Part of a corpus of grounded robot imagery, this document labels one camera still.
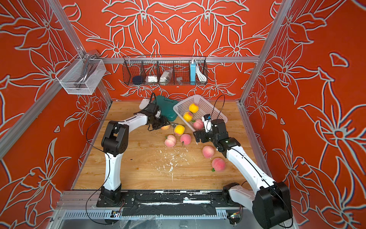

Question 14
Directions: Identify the orange peach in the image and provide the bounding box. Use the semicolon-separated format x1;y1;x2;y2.
161;125;171;130

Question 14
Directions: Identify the pink peach with leaf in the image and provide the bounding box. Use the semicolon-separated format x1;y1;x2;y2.
193;119;204;130

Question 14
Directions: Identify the yellow peach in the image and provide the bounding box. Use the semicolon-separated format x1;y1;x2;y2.
173;125;185;136
189;103;199;114
183;112;193;122

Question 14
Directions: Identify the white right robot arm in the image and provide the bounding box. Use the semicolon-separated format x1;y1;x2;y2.
193;114;293;229

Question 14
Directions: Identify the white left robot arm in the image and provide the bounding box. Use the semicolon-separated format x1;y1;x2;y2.
97;102;169;207

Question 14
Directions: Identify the white plastic basket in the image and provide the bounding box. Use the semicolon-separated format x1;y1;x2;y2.
173;95;228;131

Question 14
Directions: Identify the white packet in basket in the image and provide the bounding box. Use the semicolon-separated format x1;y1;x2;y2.
146;75;158;84

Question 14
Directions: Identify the clear bag in basket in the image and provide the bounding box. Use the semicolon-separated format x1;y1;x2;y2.
159;69;173;86

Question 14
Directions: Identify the green plastic tool case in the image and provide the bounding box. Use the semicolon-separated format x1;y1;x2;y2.
156;95;178;122

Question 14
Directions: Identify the small white box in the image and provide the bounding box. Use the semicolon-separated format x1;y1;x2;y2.
139;99;150;110

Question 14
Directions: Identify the pink red peach front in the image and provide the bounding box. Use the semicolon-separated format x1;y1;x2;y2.
211;157;226;172

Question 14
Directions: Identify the dark round object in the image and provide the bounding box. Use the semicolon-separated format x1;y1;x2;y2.
132;75;144;85

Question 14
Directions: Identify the light blue box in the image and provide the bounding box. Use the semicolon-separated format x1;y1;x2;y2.
190;60;196;85

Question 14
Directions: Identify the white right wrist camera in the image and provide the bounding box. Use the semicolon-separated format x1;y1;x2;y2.
202;114;212;133

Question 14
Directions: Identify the black wire wall basket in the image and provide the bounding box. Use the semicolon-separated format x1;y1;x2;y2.
122;55;208;86

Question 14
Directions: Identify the white cable bundle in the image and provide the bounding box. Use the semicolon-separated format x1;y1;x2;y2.
195;61;208;84

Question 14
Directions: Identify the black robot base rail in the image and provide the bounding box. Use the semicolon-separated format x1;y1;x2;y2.
96;190;239;218

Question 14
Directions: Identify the clear plastic wall bin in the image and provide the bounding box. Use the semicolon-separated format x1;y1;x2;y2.
56;57;106;95

